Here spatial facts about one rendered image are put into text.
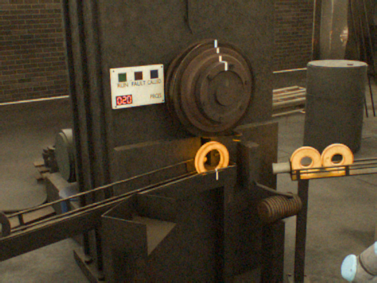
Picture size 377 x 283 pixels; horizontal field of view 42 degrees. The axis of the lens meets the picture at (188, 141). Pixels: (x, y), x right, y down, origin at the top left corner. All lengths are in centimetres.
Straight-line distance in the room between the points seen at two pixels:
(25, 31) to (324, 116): 500
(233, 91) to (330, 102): 276
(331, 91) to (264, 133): 231
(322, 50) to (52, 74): 427
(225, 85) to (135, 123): 46
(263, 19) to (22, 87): 606
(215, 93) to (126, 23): 51
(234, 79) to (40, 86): 627
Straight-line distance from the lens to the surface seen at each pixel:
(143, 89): 233
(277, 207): 258
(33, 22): 827
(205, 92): 224
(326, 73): 496
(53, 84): 842
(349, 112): 505
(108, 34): 226
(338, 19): 655
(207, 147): 243
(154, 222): 218
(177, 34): 240
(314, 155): 263
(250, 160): 257
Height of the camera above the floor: 154
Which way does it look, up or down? 16 degrees down
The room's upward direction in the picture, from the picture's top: 1 degrees counter-clockwise
